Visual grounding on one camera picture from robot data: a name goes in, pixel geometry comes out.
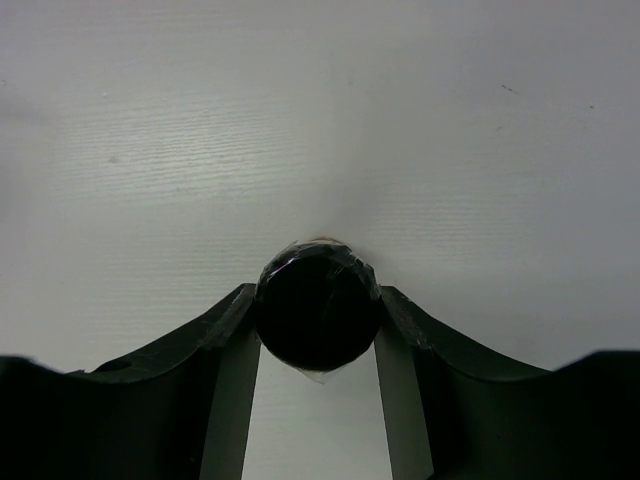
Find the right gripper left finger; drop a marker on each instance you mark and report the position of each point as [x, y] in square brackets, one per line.
[176, 408]

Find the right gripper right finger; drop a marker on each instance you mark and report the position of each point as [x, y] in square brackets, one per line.
[456, 409]

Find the spice jar taped lid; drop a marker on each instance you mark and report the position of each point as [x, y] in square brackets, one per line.
[317, 307]

